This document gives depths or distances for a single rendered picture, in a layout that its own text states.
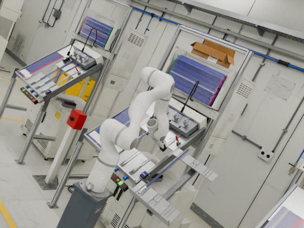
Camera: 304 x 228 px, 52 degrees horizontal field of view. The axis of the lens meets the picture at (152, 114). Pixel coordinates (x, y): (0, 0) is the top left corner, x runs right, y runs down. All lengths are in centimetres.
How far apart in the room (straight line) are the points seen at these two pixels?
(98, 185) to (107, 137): 28
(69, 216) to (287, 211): 128
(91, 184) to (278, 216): 111
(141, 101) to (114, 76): 184
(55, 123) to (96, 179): 178
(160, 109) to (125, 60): 164
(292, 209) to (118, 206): 138
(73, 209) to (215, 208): 247
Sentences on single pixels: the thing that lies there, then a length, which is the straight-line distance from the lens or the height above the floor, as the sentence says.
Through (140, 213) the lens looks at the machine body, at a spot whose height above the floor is 39.
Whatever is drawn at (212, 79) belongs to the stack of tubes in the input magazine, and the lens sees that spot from 249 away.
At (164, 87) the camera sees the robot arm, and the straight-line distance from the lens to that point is 177.
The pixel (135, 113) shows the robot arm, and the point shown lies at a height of 121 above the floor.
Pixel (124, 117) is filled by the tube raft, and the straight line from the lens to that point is 268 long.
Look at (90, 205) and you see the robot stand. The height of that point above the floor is 65.
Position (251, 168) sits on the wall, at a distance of 388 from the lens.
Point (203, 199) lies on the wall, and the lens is 416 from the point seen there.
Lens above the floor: 154
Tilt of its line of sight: 10 degrees down
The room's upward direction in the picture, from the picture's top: 26 degrees clockwise
